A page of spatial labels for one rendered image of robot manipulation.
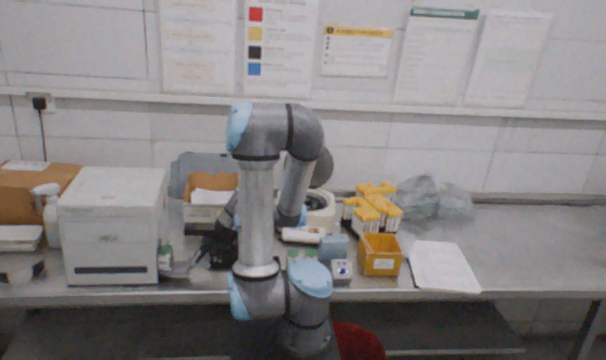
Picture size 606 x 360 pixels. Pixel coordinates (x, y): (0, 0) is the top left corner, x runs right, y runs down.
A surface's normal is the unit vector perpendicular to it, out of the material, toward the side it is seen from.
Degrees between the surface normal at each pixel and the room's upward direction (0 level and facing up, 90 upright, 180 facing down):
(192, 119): 90
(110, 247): 90
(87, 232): 90
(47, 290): 0
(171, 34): 94
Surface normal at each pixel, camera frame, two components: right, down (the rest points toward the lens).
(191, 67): 0.10, 0.47
